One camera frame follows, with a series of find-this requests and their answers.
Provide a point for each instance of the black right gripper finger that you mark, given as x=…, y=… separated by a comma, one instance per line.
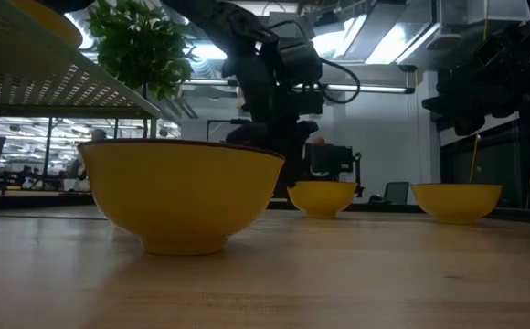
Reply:
x=468, y=125
x=438, y=105

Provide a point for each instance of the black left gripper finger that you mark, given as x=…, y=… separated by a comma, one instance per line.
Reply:
x=294, y=155
x=246, y=134

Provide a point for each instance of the yellow bowl with blue pattern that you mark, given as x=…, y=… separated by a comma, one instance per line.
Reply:
x=457, y=203
x=322, y=198
x=50, y=23
x=180, y=192

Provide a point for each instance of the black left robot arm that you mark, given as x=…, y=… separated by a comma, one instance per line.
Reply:
x=228, y=27

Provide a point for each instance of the person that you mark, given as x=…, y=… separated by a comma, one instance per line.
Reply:
x=320, y=141
x=96, y=135

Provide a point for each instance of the black cabinet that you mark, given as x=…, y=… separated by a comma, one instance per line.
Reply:
x=333, y=160

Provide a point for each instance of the long ceiling light tube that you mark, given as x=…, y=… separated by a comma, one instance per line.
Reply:
x=374, y=88

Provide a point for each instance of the black tripod stand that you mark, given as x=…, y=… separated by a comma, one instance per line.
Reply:
x=359, y=173

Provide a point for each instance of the white ceiling box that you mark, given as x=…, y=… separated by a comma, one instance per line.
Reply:
x=484, y=11

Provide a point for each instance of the grey office chair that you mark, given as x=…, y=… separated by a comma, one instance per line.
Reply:
x=397, y=192

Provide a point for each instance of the green potted plant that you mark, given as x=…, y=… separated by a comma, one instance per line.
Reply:
x=141, y=45

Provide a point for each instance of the green perforated metal shelf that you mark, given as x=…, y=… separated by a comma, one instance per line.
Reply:
x=41, y=77

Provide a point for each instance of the black background station frame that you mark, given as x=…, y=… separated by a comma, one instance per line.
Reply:
x=219, y=121

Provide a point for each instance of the black ceiling camera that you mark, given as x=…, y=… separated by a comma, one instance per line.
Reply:
x=407, y=68

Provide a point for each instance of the silver ceiling duct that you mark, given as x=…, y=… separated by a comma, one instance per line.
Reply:
x=384, y=32

